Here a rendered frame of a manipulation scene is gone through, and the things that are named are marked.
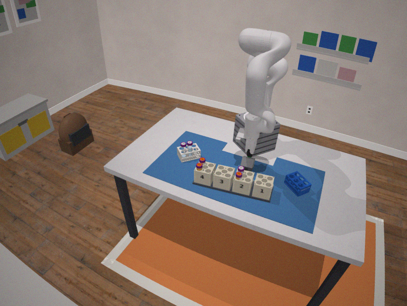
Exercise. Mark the blue flat mat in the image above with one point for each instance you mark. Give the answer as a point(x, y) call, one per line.
point(284, 207)

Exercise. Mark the beige bucket adapter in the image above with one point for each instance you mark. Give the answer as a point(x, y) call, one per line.
point(223, 177)
point(263, 186)
point(205, 176)
point(242, 186)

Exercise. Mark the blue tube rack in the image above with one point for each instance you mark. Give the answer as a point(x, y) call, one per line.
point(296, 185)

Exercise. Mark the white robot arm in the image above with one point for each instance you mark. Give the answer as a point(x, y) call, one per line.
point(273, 47)

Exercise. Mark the white tube rack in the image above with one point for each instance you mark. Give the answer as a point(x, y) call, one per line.
point(196, 154)

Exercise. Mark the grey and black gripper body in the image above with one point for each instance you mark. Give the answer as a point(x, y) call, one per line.
point(250, 145)

